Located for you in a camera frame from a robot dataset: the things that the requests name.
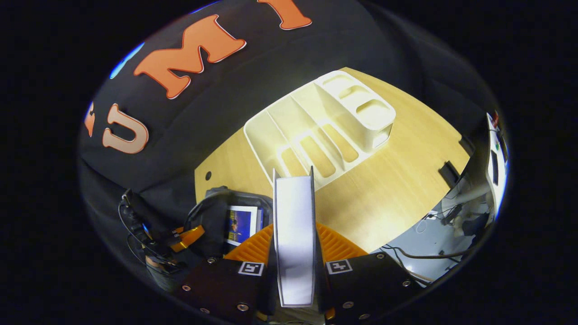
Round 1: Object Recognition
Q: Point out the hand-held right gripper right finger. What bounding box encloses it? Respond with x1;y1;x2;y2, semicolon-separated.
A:
314;222;414;322

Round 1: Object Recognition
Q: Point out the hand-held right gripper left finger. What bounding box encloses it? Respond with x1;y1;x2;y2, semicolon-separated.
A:
178;223;276;317

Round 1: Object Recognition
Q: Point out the grey schoolbag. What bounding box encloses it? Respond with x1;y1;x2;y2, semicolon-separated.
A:
185;186;274;259

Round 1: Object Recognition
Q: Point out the white portrait cover book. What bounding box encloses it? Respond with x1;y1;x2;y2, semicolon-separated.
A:
272;166;317;309

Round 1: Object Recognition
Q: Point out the white bookshelf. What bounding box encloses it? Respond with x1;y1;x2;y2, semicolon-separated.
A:
244;70;397;191

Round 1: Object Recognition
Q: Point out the black table clamp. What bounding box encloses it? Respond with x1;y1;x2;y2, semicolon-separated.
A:
439;161;461;187

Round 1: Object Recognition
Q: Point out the black cable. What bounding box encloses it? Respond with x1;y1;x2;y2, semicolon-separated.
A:
382;243;480;263

